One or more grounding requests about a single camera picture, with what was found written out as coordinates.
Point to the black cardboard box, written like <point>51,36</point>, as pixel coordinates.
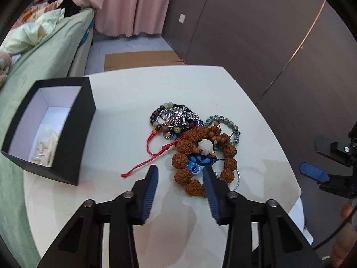
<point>83,134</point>

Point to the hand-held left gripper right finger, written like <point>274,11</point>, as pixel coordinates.
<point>212,198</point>

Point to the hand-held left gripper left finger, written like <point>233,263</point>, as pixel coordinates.
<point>149,195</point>

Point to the cream cloth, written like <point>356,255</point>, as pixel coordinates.
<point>47,148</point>

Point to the flat cardboard sheet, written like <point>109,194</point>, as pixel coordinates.
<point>139,60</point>

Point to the light green quilt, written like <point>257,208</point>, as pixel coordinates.
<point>30,33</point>

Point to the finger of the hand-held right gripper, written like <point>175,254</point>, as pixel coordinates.
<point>312,170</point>
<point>333,148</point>

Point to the white wall socket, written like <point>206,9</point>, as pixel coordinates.
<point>182,18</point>

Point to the pink curtain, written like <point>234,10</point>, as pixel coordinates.
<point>125,5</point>

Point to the person's right hand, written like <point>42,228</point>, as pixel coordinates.
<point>341,251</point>

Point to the printed cushion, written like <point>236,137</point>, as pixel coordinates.
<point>39,9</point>

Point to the peach printed blanket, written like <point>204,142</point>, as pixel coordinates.
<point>4,67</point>

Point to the black clothing on bed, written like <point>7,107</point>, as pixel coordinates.
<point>69,7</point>

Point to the bed with green sheet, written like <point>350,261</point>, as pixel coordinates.
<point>41,61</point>

